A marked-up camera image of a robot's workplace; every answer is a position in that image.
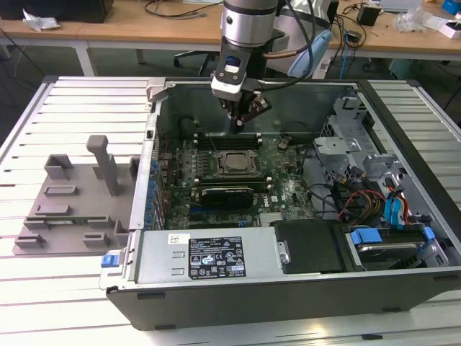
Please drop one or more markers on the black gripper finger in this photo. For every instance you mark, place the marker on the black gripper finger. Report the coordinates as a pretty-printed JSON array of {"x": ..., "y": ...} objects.
[
  {"x": 234, "y": 122},
  {"x": 257, "y": 108}
]

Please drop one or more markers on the silver CPU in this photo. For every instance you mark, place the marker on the silver CPU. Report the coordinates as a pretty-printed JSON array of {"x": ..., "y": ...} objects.
[{"x": 237, "y": 163}]

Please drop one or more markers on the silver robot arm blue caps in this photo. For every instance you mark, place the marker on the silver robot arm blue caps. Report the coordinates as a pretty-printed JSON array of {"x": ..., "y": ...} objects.
[{"x": 248, "y": 25}]

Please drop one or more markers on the CPU socket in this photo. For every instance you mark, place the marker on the CPU socket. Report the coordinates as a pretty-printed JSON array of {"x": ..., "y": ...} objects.
[{"x": 236, "y": 175}]

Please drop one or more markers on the black RAM slot bank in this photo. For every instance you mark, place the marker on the black RAM slot bank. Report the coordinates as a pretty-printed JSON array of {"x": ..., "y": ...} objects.
[
  {"x": 230, "y": 179},
  {"x": 223, "y": 143}
]

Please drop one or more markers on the thin metal locking lever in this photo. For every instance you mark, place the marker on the thin metal locking lever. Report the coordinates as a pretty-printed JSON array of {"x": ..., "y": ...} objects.
[{"x": 211, "y": 142}]

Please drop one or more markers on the round coin cell battery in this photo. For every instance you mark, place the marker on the round coin cell battery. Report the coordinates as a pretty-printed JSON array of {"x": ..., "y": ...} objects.
[{"x": 282, "y": 145}]

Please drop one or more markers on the white power strip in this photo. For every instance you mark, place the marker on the white power strip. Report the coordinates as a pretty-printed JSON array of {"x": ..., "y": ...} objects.
[{"x": 322, "y": 68}]

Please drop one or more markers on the black office chair base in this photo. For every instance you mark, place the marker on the black office chair base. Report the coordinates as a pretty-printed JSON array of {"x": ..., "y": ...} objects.
[{"x": 191, "y": 56}]

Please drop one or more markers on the black graphics card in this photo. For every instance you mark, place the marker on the black graphics card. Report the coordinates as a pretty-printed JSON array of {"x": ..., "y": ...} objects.
[{"x": 227, "y": 198}]

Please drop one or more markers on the green motherboard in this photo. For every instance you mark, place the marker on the green motherboard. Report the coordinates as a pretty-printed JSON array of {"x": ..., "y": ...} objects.
[{"x": 288, "y": 187}]

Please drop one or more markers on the silver metal drive cage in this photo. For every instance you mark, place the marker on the silver metal drive cage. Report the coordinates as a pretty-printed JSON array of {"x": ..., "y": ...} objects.
[{"x": 335, "y": 147}]

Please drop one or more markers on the silver chipset heatsink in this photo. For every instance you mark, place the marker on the silver chipset heatsink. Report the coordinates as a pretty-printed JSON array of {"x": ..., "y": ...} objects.
[{"x": 272, "y": 219}]

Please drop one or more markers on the small black box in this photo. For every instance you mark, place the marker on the small black box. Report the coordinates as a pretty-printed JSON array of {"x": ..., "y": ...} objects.
[{"x": 367, "y": 16}]

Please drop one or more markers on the wooden desk white legs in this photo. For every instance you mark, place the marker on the wooden desk white legs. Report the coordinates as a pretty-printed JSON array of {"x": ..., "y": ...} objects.
[{"x": 144, "y": 32}]

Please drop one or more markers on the wooden desk with clutter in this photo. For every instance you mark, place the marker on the wooden desk with clutter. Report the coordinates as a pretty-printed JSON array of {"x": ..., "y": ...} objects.
[{"x": 396, "y": 43}]

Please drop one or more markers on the black plastic shroud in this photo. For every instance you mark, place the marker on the black plastic shroud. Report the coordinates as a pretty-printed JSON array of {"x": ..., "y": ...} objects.
[{"x": 309, "y": 245}]

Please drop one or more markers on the teal bin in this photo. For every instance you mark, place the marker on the teal bin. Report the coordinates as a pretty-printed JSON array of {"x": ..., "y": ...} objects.
[{"x": 407, "y": 68}]

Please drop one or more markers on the silver power supply unit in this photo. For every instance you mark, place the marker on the silver power supply unit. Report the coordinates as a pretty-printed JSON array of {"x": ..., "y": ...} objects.
[{"x": 162, "y": 259}]

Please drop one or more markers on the silver flat device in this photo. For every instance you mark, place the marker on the silver flat device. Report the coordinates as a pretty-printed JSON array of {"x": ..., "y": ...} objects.
[{"x": 401, "y": 4}]

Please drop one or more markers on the clear plastic bags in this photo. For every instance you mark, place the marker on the clear plastic bags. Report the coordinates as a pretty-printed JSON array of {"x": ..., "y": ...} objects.
[{"x": 414, "y": 19}]

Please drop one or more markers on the hard disk in blue carrier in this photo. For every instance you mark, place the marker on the hard disk in blue carrier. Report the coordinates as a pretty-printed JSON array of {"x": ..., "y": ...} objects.
[{"x": 365, "y": 238}]

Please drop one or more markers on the large black equipment box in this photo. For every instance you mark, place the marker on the large black equipment box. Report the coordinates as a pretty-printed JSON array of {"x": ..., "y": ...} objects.
[{"x": 93, "y": 11}]

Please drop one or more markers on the gray parts rack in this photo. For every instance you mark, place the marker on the gray parts rack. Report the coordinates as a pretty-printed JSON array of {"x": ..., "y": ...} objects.
[{"x": 83, "y": 216}]

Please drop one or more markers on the black open PC case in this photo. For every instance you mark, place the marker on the black open PC case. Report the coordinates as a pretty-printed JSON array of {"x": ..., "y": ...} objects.
[{"x": 252, "y": 302}]

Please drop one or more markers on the blue case latch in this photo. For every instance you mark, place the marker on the blue case latch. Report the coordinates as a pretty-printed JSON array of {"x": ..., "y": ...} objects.
[{"x": 109, "y": 261}]

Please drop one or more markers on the white cardboard box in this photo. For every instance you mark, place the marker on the white cardboard box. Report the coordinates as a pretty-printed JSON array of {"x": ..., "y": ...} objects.
[{"x": 452, "y": 32}]

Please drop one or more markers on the blue plastic item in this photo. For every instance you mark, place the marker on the blue plastic item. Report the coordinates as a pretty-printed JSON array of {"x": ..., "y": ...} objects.
[{"x": 452, "y": 5}]

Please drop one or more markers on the crumpled white paper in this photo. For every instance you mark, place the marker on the crumpled white paper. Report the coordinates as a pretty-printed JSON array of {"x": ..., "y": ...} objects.
[{"x": 41, "y": 22}]

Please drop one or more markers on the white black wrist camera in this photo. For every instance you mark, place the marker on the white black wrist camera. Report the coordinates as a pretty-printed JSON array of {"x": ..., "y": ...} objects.
[{"x": 225, "y": 88}]

